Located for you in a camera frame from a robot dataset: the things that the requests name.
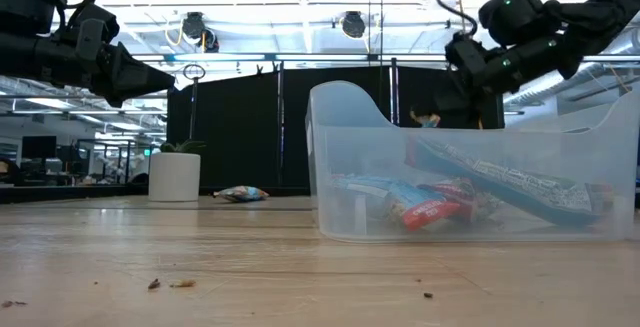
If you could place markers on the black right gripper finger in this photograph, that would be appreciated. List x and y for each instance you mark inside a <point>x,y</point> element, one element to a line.
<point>435,99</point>
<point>457,102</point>

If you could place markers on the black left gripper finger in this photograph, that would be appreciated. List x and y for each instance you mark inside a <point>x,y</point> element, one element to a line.
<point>130,77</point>
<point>155,92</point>

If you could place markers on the red green granola bar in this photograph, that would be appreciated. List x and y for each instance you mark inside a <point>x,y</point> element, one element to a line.
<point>525,184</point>
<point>467,198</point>

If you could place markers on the blue red granola bar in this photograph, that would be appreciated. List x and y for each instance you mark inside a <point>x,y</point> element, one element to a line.
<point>380,189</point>

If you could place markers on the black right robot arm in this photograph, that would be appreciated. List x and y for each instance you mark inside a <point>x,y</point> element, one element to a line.
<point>590,22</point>

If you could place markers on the orange brown granola bar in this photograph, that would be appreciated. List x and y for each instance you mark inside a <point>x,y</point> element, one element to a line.
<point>242,194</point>

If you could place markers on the black ceiling lamp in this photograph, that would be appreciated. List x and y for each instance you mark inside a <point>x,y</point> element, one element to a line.
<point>353,24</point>
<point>192,26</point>

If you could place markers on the succulent in white pot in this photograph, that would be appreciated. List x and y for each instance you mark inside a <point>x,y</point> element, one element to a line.
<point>175,177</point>

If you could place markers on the black partition curtain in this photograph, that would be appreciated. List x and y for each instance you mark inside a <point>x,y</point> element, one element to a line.
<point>240,127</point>

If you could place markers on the black background monitor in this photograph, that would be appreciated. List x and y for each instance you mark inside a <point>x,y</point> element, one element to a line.
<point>39,147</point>

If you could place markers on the clear plastic bin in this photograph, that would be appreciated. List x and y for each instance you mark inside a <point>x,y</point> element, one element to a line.
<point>360,157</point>

